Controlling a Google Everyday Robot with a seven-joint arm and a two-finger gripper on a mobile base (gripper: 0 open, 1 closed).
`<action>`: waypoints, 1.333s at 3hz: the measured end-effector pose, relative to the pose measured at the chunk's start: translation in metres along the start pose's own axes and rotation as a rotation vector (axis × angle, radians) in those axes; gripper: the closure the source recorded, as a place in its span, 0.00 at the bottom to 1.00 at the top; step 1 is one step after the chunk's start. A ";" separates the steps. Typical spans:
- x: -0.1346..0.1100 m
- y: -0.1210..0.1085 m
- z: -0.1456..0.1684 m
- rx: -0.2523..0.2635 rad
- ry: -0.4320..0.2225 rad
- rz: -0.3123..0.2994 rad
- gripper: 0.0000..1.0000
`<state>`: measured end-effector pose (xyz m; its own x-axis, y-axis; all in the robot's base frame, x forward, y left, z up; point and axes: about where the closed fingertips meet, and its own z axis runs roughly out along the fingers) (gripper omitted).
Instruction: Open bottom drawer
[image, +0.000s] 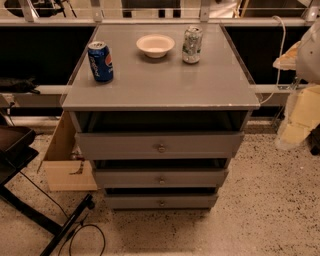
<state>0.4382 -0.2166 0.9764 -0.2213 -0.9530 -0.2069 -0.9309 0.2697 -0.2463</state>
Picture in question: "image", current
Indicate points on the grey bottom drawer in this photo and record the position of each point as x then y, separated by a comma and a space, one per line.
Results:
157, 201

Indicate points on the grey drawer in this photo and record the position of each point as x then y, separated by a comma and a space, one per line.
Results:
157, 201
156, 145
160, 178

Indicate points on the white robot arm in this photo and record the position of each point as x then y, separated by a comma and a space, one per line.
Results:
302, 112

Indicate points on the grey drawer cabinet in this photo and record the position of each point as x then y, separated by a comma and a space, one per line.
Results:
162, 95

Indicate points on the grey top drawer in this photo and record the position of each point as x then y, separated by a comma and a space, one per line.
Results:
156, 145

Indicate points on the grey middle drawer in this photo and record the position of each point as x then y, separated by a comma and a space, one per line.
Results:
160, 178

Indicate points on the white bowl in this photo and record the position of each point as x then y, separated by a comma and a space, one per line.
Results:
155, 45

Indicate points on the blue Pepsi can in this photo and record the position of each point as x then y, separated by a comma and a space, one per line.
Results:
100, 61

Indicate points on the silver green soda can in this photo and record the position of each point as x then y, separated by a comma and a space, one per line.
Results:
192, 44

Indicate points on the cardboard box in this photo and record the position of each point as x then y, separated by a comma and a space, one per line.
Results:
63, 163

